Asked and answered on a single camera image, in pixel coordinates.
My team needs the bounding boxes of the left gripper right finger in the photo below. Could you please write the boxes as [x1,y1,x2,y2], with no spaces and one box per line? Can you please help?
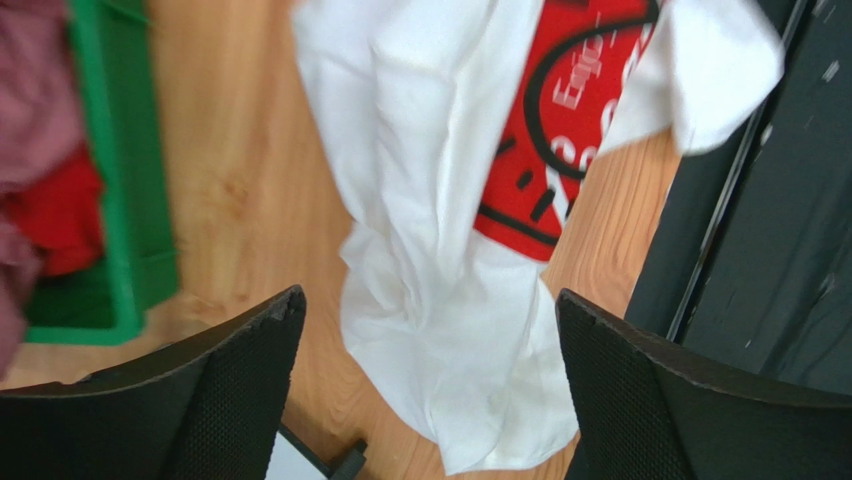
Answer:
[556,290,851,479]

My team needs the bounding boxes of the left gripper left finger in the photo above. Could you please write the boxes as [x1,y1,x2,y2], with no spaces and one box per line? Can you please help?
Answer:
[1,286,307,479]

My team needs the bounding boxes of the white t-shirt red print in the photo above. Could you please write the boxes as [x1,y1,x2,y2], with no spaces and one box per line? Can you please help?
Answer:
[293,1,784,475]

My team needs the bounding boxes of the dusty pink t-shirt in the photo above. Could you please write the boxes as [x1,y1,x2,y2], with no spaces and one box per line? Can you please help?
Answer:
[1,1,84,370]

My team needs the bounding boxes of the green plastic bin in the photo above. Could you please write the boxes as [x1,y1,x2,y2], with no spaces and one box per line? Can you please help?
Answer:
[26,1,179,346]

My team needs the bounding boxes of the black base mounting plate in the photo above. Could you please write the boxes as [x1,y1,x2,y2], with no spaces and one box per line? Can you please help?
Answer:
[624,1,851,394]

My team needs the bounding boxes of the white whiteboard black frame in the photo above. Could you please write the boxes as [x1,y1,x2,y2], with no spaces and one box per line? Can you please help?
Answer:
[265,424,368,480]

